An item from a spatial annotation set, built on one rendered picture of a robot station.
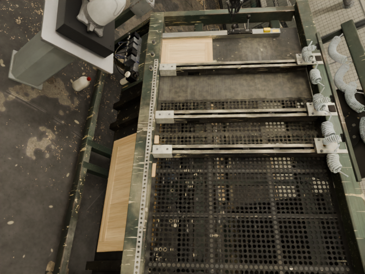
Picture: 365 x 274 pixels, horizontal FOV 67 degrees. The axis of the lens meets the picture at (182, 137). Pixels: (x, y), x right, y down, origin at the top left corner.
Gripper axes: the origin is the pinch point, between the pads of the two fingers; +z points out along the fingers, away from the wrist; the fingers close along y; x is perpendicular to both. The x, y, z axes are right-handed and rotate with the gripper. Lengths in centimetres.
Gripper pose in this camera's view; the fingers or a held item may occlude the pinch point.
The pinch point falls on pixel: (232, 16)
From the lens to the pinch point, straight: 236.8
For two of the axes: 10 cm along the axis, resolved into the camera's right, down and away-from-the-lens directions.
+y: -10.0, 0.1, 0.8
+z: 0.7, 4.6, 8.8
